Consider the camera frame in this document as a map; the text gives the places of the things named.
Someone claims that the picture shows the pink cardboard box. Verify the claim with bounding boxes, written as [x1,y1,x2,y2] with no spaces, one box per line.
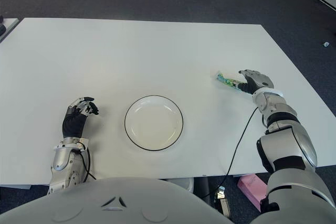
[237,174,269,212]

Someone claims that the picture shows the white side table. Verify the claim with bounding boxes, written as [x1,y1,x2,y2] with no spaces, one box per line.
[0,18,22,44]

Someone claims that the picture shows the white plate with black rim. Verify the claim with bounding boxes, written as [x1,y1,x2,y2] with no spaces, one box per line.
[124,94,184,152]

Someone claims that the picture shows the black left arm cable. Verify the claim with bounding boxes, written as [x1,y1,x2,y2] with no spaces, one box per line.
[78,150,97,182]

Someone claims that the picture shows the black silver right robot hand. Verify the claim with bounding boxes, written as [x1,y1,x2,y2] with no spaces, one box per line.
[237,69,275,95]

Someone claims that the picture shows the black table leg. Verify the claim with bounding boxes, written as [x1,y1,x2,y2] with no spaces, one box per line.
[194,176,211,207]

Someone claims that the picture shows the white container under table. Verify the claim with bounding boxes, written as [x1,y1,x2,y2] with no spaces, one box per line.
[165,177,195,192]

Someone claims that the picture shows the grey robot torso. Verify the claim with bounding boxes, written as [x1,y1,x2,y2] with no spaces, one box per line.
[0,176,235,224]

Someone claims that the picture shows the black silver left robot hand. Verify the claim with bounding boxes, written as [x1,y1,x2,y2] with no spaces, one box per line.
[62,96,100,139]

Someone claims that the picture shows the metal bracket under table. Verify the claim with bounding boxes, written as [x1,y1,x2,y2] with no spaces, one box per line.
[214,185,232,220]

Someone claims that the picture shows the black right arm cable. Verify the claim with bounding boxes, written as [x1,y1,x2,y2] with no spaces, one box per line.
[208,107,260,197]

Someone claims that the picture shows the green white toothpaste tube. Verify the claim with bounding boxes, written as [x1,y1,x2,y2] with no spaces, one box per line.
[214,70,250,94]

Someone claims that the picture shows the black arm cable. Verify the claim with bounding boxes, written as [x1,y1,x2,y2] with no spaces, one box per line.
[208,107,260,197]
[78,150,97,182]

